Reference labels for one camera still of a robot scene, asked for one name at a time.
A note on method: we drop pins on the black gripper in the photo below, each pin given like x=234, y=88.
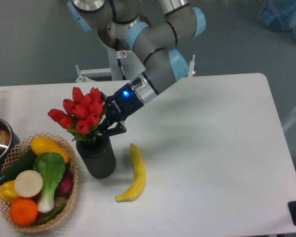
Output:
x=118, y=107

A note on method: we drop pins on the red tulip bouquet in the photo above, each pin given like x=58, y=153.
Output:
x=81, y=115

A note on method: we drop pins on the dark grey ribbed vase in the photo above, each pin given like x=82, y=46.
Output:
x=99, y=158

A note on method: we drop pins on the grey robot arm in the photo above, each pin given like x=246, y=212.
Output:
x=155, y=47

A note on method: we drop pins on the yellow banana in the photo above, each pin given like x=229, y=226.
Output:
x=139, y=176

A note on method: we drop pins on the yellow squash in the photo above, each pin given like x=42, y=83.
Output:
x=42, y=145

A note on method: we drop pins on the green bok choy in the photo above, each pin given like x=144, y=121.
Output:
x=51, y=167

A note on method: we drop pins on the woven wicker basket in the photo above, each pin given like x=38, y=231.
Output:
x=13, y=156

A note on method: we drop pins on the purple red onion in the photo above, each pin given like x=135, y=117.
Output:
x=66, y=185

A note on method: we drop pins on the dark green cucumber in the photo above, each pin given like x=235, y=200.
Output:
x=25, y=162

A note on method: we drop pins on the cream round slice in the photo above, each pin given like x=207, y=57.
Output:
x=28, y=183

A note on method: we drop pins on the green bean pod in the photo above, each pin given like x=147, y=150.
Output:
x=53, y=214

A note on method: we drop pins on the yellow bell pepper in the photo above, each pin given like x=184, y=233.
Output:
x=8, y=193

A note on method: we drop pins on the orange fruit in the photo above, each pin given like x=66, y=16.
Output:
x=23, y=212

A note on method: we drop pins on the blue plastic bag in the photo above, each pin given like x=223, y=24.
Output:
x=279, y=15

